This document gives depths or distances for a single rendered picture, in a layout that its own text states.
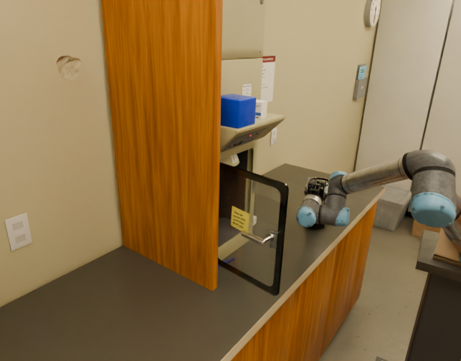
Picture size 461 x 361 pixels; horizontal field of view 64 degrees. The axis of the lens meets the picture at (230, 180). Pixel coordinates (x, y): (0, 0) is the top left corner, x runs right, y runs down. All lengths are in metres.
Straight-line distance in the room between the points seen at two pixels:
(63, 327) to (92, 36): 0.96
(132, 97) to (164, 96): 0.16
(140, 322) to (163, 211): 0.38
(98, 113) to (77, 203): 0.34
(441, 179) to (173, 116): 0.83
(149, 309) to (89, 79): 0.82
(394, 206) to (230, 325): 2.93
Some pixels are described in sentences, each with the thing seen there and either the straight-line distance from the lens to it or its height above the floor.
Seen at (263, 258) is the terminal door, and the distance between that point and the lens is 1.23.
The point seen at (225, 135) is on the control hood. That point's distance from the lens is 1.19.
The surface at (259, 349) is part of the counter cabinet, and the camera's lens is 1.45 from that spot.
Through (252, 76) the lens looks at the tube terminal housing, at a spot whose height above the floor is 1.65.
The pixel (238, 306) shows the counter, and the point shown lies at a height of 0.94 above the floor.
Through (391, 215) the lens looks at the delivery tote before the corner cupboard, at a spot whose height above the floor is 0.18.
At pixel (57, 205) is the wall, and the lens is 1.46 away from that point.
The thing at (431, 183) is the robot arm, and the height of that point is 1.40.
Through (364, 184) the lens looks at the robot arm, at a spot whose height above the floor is 1.30.
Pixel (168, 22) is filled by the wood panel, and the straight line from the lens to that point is 1.20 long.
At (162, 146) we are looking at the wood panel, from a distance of 1.28.
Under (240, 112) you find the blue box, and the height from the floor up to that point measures 1.56.
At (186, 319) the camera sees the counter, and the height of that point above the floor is 0.94.
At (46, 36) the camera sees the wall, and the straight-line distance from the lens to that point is 1.36.
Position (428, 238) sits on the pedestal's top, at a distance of 1.95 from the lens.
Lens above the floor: 1.78
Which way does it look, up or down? 21 degrees down
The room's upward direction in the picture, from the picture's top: 2 degrees clockwise
